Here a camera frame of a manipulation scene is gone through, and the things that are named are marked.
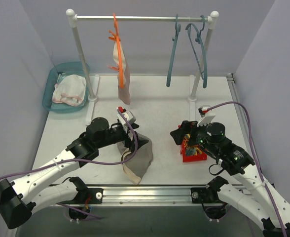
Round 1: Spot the purple cable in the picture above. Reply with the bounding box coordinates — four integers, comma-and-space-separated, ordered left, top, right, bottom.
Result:
0, 110, 139, 220
206, 101, 290, 237

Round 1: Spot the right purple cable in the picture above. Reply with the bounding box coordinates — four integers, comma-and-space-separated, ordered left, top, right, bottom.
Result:
206, 101, 290, 237

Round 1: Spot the colourful clothespins pile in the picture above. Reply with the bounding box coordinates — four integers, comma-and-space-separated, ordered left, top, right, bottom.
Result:
181, 134, 203, 157

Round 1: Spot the blue hanger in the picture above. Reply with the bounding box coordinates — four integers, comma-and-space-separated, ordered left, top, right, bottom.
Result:
166, 14, 181, 87
185, 14, 209, 89

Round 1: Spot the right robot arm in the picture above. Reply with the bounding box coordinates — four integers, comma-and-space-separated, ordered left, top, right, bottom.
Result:
170, 120, 290, 237

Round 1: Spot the grey beige underwear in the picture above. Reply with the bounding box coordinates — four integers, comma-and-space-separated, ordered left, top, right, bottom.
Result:
119, 138, 153, 185

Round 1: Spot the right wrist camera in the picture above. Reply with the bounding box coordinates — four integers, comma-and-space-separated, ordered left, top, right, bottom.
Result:
197, 106, 216, 127

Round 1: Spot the red plastic bin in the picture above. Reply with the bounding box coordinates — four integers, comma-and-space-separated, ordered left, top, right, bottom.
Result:
180, 134, 207, 162

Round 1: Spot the white pink-trimmed underwear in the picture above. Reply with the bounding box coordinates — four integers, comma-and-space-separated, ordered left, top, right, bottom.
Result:
52, 75, 86, 107

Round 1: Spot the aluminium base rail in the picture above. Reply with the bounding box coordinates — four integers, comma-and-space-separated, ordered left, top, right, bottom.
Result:
14, 184, 280, 207

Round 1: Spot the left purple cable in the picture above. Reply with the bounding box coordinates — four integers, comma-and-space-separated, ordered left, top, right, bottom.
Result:
0, 110, 139, 220

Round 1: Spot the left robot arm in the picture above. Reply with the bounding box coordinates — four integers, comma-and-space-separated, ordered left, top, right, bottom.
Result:
0, 118, 149, 229

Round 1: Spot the white clothes rack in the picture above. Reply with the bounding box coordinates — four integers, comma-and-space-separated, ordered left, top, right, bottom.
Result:
66, 9, 219, 125

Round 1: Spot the teal plastic basin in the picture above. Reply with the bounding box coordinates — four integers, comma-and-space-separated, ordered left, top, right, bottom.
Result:
42, 62, 89, 113

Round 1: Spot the orange plastic hanger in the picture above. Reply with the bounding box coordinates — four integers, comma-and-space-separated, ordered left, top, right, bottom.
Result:
108, 13, 124, 88

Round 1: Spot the beige brown underwear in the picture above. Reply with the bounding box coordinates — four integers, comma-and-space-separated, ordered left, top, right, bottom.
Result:
112, 42, 131, 105

